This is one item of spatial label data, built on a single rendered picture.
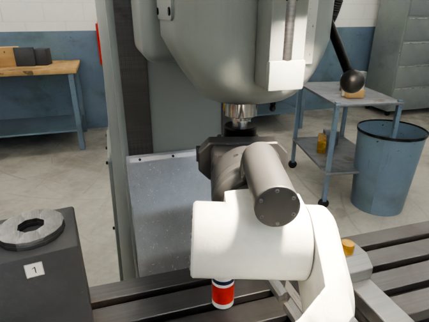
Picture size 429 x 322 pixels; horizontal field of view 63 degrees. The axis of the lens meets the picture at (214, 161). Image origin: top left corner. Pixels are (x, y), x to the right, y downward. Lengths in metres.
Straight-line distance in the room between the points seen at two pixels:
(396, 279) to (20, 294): 0.66
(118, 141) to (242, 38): 0.57
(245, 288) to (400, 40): 5.01
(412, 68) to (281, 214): 5.47
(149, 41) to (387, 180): 2.38
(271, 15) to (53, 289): 0.46
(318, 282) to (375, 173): 2.48
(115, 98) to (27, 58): 3.39
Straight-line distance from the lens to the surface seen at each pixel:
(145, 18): 0.56
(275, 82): 0.37
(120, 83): 0.84
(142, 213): 0.88
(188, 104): 0.87
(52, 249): 0.54
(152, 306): 0.69
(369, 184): 2.80
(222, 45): 0.38
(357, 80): 0.48
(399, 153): 2.68
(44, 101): 4.82
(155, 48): 0.56
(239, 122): 0.49
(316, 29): 0.43
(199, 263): 0.28
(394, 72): 5.55
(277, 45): 0.36
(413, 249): 0.91
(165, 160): 0.89
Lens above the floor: 1.42
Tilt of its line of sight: 23 degrees down
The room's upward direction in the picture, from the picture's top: straight up
